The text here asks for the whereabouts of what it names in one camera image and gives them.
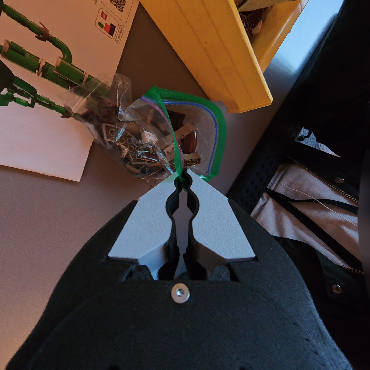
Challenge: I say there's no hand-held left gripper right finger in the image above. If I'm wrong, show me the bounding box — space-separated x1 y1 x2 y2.
186 168 256 280

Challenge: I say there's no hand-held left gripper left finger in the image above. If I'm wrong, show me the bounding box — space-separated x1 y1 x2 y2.
108 168 188 280

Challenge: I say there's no small cluster of toy bricks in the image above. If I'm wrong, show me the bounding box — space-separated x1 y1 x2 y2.
81 107 201 178

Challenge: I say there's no clear zip bag green seal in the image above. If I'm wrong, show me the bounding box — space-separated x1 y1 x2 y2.
69 74 228 188

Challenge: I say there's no yellow plastic storage bin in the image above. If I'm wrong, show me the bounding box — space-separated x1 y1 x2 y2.
139 0 310 114

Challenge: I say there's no pile of toy building bricks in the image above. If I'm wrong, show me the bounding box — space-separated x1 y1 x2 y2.
235 0 278 36

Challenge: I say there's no grey desk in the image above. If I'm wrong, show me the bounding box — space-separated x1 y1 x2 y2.
0 0 346 370

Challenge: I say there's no white shirt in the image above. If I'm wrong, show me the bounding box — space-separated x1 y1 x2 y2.
250 162 363 273

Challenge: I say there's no black perforated chair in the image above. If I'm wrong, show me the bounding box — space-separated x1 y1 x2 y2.
225 0 347 214

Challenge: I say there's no dark green jacket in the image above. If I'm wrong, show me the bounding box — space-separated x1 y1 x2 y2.
283 0 370 347

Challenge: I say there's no plant building instruction booklet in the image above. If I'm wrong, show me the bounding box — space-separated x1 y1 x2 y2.
0 0 140 182

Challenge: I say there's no black lanyard strap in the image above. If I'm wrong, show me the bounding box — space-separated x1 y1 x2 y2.
266 189 362 268

